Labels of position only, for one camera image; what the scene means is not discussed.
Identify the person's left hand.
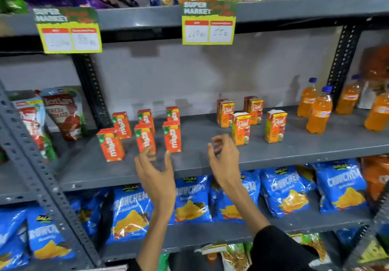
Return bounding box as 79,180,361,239
134,146,177,217

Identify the person's right hand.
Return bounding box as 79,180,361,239
207,134,244,194

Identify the person's left forearm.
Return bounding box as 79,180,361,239
136,208,177,271

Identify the person's right forearm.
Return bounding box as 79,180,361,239
223,185,271,238

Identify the group of red juice cartons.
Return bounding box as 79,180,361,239
96,106,182,162

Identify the orange yellow juice carton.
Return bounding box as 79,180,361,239
264,110,288,144
217,99,235,128
232,112,251,147
244,96,264,125

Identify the row of blue chip packets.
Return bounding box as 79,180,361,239
0,158,369,270

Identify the grey metal shelving rack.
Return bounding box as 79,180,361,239
0,0,389,271

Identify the orange soda bottle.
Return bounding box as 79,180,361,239
364,84,389,132
336,74,362,115
306,86,333,134
297,78,318,118

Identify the red tomato sauce pouch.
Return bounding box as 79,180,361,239
13,97,58,162
35,86,89,141

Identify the person's black sleeve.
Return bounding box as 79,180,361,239
247,225,320,271

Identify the yellow green price tag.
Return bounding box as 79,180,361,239
33,6,103,54
181,1,237,46

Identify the orange snack packet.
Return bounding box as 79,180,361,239
360,155,389,203

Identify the orange red packet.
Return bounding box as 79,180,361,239
360,45,389,81

